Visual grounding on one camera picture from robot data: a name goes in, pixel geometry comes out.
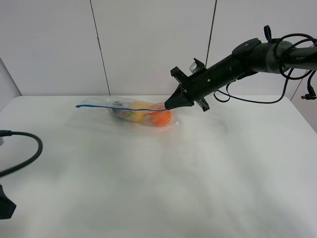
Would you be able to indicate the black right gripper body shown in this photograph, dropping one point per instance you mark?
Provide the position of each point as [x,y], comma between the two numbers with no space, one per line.
[196,86]

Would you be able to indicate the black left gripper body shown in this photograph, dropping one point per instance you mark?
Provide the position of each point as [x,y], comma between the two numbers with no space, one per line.
[7,207]

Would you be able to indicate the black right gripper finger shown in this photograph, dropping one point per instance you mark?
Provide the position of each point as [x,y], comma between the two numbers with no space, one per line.
[177,98]
[189,103]

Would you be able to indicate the clear zip bag blue seal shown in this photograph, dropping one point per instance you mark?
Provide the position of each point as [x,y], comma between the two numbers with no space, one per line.
[105,102]

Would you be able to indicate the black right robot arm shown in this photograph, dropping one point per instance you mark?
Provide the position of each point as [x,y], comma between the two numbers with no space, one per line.
[249,58]

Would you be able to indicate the orange toy fruit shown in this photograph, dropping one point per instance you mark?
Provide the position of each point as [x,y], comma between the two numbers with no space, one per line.
[160,117]

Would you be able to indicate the yellow toy pepper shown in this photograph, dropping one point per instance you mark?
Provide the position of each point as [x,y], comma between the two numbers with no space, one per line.
[136,116]

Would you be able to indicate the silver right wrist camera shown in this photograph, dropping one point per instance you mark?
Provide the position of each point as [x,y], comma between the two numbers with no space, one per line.
[194,67]

